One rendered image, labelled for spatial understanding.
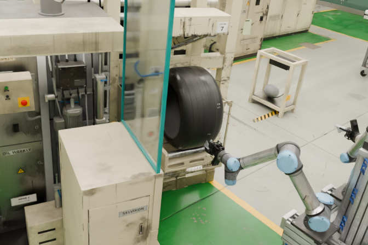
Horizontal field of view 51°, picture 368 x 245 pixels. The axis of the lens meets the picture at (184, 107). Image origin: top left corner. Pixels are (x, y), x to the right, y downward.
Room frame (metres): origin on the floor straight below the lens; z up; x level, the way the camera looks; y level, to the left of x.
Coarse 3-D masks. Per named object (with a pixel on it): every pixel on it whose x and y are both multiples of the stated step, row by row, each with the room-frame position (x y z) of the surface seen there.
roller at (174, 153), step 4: (192, 148) 2.33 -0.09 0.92; (196, 148) 2.34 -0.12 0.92; (200, 148) 2.35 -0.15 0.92; (204, 148) 2.37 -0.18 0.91; (168, 152) 2.25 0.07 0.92; (172, 152) 2.26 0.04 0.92; (176, 152) 2.27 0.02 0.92; (180, 152) 2.28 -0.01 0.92; (184, 152) 2.29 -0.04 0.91; (188, 152) 2.30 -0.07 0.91; (192, 152) 2.32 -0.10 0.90; (196, 152) 2.33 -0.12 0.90; (172, 156) 2.24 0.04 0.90; (176, 156) 2.26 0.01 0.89
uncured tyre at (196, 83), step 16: (176, 80) 2.34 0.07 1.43; (192, 80) 2.33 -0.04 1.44; (208, 80) 2.37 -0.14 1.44; (176, 96) 2.72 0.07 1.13; (192, 96) 2.23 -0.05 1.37; (208, 96) 2.28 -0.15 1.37; (176, 112) 2.67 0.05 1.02; (192, 112) 2.18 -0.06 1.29; (208, 112) 2.22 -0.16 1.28; (176, 128) 2.57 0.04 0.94; (192, 128) 2.16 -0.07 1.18; (208, 128) 2.21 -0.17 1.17; (176, 144) 2.24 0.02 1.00; (192, 144) 2.21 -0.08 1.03
